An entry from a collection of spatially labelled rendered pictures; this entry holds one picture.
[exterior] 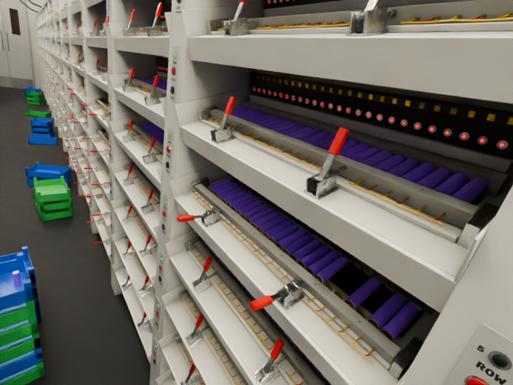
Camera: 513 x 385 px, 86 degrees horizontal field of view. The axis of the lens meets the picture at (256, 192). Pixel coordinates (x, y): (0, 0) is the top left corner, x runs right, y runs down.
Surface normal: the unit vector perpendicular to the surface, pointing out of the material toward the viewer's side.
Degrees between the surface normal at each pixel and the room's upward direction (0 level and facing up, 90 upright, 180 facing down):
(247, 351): 18
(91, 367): 0
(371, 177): 108
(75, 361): 0
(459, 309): 90
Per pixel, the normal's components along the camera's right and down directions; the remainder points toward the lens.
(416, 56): -0.80, 0.36
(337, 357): -0.07, -0.84
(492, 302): -0.78, 0.09
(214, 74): 0.59, 0.40
